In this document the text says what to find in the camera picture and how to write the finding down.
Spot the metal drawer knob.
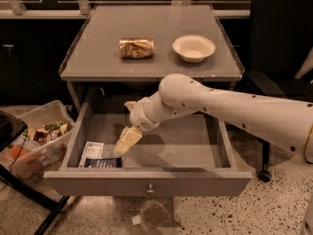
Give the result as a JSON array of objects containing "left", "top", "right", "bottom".
[{"left": 146, "top": 184, "right": 155, "bottom": 195}]

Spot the grey cabinet counter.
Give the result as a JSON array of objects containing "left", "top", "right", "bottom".
[{"left": 58, "top": 4, "right": 245, "bottom": 116}]

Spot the round floor drain cover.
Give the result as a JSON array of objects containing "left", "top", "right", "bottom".
[{"left": 143, "top": 203, "right": 168, "bottom": 227}]

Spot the black office chair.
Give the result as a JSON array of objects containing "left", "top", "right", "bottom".
[{"left": 228, "top": 0, "right": 313, "bottom": 183}]

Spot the white paper packet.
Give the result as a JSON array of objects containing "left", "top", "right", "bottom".
[{"left": 79, "top": 141, "right": 104, "bottom": 167}]

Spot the grey open drawer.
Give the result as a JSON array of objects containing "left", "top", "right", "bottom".
[{"left": 44, "top": 87, "right": 252, "bottom": 197}]

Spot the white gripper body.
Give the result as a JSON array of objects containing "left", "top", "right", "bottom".
[{"left": 129, "top": 97, "right": 159, "bottom": 132}]

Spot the dark blue rxbar wrapper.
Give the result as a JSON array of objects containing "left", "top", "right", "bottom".
[{"left": 84, "top": 158, "right": 122, "bottom": 168}]

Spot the black stand with tray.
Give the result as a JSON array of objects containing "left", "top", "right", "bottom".
[{"left": 0, "top": 110, "right": 71, "bottom": 235}]

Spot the clear plastic bin with snacks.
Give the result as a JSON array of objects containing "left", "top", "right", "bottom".
[{"left": 0, "top": 100, "right": 75, "bottom": 179}]

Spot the white paper bowl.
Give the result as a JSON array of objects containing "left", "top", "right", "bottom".
[{"left": 172, "top": 35, "right": 215, "bottom": 63}]

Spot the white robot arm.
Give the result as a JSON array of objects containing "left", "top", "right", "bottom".
[{"left": 114, "top": 74, "right": 313, "bottom": 160}]

